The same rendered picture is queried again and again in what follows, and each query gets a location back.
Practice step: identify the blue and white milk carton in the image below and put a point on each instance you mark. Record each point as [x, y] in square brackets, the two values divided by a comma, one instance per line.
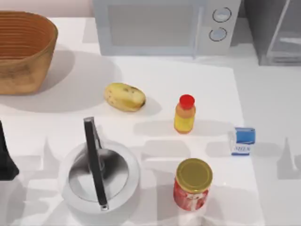
[243, 142]

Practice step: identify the yellow bottle with red cap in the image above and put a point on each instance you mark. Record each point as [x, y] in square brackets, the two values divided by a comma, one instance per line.
[184, 117]

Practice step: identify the yellow bread loaf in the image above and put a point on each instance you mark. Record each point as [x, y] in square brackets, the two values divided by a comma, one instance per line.
[124, 97]

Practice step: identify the microwave knob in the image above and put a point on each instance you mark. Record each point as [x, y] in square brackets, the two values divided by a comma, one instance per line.
[218, 34]
[222, 14]

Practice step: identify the brown woven basket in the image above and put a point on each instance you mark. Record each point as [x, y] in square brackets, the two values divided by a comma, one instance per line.
[21, 58]

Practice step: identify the red jar with gold lid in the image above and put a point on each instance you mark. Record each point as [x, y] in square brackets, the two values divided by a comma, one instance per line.
[192, 186]

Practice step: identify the pale microwave oven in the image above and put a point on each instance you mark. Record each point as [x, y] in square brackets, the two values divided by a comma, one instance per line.
[150, 26]

